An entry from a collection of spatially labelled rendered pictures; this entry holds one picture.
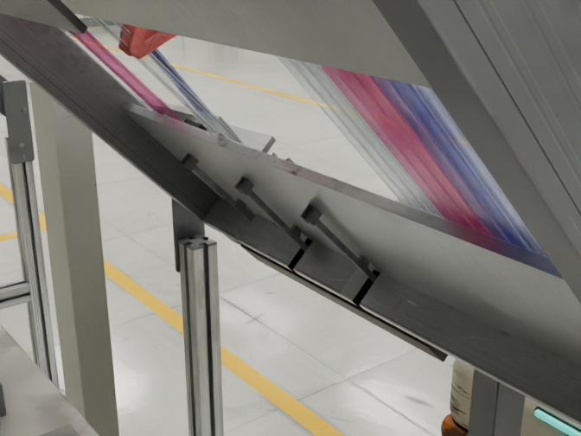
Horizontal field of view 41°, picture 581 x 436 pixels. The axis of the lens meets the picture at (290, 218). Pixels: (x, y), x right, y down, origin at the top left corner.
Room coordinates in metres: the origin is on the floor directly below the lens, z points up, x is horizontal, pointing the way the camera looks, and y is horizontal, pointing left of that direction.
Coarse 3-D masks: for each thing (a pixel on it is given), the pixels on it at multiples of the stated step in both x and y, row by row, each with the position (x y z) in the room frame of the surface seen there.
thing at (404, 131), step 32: (288, 64) 0.47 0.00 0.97; (320, 96) 0.48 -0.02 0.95; (352, 96) 0.45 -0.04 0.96; (384, 96) 0.42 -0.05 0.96; (416, 96) 0.39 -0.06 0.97; (352, 128) 0.49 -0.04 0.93; (384, 128) 0.45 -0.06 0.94; (416, 128) 0.42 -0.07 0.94; (448, 128) 0.40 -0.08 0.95; (384, 160) 0.50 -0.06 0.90; (416, 160) 0.46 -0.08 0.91; (448, 160) 0.43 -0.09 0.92; (480, 160) 0.40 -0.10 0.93; (416, 192) 0.51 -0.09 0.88; (448, 192) 0.47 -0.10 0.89; (480, 192) 0.44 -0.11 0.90; (480, 224) 0.48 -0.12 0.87; (512, 224) 0.44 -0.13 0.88
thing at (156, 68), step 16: (112, 32) 0.68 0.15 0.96; (128, 32) 0.69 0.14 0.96; (144, 64) 0.70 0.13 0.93; (160, 64) 0.71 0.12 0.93; (160, 80) 0.72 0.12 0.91; (176, 80) 0.72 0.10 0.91; (176, 96) 0.73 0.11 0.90; (192, 96) 0.73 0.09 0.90; (192, 112) 0.74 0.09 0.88; (208, 112) 0.74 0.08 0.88; (208, 128) 0.75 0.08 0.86; (224, 128) 0.75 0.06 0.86
